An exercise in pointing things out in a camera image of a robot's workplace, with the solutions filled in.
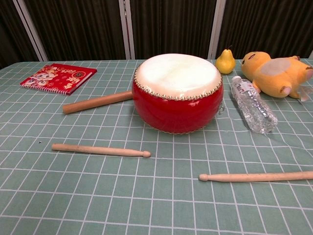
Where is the clear plastic water bottle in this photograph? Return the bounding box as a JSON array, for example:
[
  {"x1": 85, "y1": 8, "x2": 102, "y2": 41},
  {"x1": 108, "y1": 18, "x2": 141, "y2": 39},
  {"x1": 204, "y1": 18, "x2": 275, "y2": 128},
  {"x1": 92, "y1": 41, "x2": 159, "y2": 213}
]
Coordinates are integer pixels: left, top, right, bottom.
[{"x1": 231, "y1": 75, "x2": 278, "y2": 134}]

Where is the wooden drumstick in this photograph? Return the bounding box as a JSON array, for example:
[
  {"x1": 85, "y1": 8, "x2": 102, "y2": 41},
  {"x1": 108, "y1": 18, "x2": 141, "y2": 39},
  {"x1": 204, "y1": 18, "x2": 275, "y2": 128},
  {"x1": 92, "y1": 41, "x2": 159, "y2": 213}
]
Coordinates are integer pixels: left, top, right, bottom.
[
  {"x1": 198, "y1": 170, "x2": 313, "y2": 183},
  {"x1": 51, "y1": 143, "x2": 152, "y2": 158}
]

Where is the yellow pear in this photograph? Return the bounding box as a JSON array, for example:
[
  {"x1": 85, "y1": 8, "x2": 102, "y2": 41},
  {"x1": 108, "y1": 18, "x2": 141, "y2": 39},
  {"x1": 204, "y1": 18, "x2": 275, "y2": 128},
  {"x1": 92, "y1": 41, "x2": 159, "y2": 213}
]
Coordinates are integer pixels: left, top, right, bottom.
[{"x1": 215, "y1": 45, "x2": 236, "y2": 75}]

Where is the white partition frame post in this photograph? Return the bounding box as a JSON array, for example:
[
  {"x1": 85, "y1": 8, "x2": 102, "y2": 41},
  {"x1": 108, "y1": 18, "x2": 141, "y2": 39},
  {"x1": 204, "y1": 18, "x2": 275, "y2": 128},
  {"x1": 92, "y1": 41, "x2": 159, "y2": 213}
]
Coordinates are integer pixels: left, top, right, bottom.
[
  {"x1": 207, "y1": 0, "x2": 226, "y2": 60},
  {"x1": 118, "y1": 0, "x2": 135, "y2": 60},
  {"x1": 14, "y1": 0, "x2": 49, "y2": 62}
]

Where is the thick wooden dowel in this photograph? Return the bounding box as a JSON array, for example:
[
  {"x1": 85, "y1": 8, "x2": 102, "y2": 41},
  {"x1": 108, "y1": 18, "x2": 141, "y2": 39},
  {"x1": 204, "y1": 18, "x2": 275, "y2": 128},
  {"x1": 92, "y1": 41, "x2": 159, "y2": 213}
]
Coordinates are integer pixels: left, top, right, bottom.
[{"x1": 62, "y1": 90, "x2": 134, "y2": 115}]

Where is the green grid cutting mat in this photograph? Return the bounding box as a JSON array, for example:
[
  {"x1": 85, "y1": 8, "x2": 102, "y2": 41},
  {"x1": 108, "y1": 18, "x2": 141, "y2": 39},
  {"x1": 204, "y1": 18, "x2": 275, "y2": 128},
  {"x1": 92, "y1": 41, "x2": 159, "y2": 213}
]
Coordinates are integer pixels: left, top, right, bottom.
[{"x1": 0, "y1": 58, "x2": 313, "y2": 235}]

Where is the red spiral notebook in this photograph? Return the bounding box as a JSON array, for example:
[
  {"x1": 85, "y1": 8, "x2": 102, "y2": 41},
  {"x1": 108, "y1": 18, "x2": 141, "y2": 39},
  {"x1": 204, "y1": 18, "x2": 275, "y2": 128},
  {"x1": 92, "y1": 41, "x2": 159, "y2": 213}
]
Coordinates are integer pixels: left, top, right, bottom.
[{"x1": 20, "y1": 63, "x2": 98, "y2": 96}]

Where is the yellow plush toy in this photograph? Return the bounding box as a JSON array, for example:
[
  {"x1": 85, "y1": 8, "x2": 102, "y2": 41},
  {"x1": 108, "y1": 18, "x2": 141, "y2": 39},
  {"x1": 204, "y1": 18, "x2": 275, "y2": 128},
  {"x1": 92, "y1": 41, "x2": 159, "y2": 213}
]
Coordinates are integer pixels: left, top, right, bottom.
[{"x1": 241, "y1": 50, "x2": 313, "y2": 102}]

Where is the red drum with white skin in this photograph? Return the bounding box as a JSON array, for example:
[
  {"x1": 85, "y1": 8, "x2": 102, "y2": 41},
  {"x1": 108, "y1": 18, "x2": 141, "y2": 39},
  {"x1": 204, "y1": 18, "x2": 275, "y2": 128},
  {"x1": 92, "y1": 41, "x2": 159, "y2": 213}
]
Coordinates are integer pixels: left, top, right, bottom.
[{"x1": 132, "y1": 53, "x2": 225, "y2": 135}]

